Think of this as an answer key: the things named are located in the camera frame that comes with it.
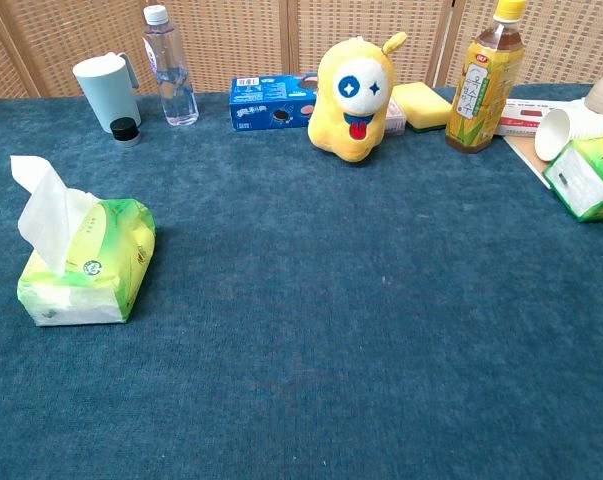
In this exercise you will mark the blue tablecloth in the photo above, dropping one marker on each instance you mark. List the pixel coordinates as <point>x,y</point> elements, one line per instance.
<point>301,325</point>

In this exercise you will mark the yellow one-eyed plush toy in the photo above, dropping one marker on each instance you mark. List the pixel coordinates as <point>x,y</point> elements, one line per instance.
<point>346,135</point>

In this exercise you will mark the blue cookie box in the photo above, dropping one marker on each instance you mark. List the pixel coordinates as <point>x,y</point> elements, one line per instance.
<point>266,107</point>

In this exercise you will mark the small pink packet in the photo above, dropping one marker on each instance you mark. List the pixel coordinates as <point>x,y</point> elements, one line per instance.
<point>396,117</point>

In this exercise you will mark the yellow cleaning sponge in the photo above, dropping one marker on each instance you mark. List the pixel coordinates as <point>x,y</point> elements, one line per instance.
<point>423,102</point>

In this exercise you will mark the green soft tissue pack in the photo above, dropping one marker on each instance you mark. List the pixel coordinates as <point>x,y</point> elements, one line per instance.
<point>111,250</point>

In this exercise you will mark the clear plastic water bottle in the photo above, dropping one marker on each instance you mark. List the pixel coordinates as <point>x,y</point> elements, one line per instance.
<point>173,85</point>

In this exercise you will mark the black bottle cap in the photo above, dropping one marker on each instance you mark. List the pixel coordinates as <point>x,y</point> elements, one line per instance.
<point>125,131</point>

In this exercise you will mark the rattan folding screen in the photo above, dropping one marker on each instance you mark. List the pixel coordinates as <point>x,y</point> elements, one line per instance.
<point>231,35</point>

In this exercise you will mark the yellow-capped tea bottle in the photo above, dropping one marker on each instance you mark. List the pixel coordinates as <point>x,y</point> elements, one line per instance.
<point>476,110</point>

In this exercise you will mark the brown kraft notebook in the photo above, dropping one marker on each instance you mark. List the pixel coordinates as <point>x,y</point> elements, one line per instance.
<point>526,155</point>

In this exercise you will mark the light blue plastic mug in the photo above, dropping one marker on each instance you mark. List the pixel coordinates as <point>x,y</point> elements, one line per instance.
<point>106,90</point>

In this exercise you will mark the red and white card box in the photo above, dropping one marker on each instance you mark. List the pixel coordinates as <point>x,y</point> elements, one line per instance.
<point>523,120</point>

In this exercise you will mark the white tissue sheet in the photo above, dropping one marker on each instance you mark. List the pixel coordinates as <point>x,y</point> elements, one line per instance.
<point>46,210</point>

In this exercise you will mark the stack of white paper cups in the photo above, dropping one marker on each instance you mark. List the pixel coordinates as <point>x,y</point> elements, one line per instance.
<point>556,132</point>

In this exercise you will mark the green boxy tissue pack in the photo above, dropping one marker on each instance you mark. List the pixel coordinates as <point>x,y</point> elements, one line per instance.
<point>586,185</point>

